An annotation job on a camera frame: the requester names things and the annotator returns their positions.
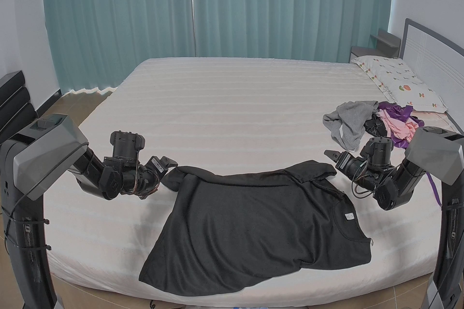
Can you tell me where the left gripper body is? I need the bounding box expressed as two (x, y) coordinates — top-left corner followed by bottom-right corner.
(139, 155), (179, 193)

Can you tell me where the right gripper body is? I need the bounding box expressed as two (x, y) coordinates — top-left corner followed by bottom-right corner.
(335, 152), (367, 179)

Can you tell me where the black T-shirt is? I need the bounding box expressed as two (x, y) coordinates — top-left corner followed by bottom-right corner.
(138, 161), (373, 296)

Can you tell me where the pile of clothes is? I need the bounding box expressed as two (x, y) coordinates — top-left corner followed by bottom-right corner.
(363, 101), (441, 208)

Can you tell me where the bed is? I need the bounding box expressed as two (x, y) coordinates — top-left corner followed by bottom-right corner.
(43, 18), (464, 301)

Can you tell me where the grey garment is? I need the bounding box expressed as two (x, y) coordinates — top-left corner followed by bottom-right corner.
(323, 100), (379, 152)

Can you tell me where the white printed pillow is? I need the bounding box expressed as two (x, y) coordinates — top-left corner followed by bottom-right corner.
(351, 55), (448, 114)

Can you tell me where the grey bedside table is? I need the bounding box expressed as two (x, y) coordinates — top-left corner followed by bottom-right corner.
(350, 28), (401, 58)

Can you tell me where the black chest of drawers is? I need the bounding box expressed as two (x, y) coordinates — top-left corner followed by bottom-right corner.
(0, 70), (38, 149)

